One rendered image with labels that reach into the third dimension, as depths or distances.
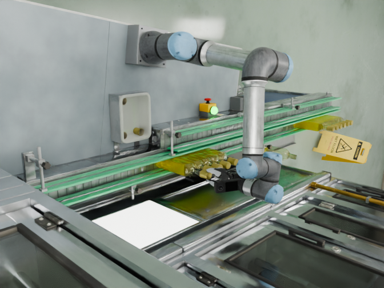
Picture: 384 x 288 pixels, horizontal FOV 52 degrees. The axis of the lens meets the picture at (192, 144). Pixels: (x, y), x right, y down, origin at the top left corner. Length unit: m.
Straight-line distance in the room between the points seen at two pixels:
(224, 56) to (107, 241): 1.12
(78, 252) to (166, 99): 1.43
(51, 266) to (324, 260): 1.02
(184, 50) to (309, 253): 0.95
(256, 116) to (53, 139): 0.86
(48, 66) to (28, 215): 0.89
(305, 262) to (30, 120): 1.17
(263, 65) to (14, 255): 1.02
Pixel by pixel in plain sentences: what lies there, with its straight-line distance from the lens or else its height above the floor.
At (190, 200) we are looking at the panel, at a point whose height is 1.12.
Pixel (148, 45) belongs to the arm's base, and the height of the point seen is 0.89.
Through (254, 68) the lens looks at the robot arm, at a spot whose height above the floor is 1.45.
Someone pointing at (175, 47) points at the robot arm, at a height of 1.05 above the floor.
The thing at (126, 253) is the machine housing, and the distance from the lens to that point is 0.72.
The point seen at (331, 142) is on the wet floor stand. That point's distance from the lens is 5.20.
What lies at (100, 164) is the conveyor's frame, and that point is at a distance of 1.76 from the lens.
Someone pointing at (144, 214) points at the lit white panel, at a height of 1.10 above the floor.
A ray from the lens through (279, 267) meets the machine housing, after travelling 1.45.
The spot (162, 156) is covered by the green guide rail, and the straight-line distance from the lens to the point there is 1.90.
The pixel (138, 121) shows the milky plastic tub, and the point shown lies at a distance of 1.97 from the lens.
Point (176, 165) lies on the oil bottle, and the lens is 1.85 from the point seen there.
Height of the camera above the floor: 2.30
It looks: 43 degrees down
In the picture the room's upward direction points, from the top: 104 degrees clockwise
